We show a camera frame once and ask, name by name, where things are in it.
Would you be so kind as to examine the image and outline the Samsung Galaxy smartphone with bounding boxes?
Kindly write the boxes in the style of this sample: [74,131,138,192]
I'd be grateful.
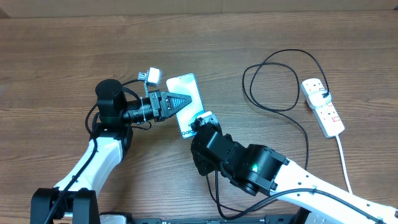
[166,73,205,139]

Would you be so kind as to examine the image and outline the black charger cable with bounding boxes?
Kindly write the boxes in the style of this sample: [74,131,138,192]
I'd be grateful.
[205,49,330,215]

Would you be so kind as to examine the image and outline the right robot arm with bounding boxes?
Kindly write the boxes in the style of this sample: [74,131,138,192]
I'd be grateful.
[191,114,397,223]

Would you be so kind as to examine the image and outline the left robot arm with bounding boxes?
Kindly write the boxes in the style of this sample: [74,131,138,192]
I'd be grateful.
[30,79,192,224]

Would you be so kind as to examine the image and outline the white charger plug adapter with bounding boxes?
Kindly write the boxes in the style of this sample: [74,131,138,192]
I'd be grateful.
[306,90,331,109]

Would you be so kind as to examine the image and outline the white power strip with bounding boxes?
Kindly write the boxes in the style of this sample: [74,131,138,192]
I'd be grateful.
[300,78,345,138]

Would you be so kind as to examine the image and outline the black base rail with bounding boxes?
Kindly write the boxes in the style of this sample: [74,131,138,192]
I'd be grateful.
[99,211,312,224]

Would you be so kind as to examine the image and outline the white power strip cord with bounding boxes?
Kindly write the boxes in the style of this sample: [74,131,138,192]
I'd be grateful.
[335,135,353,195]

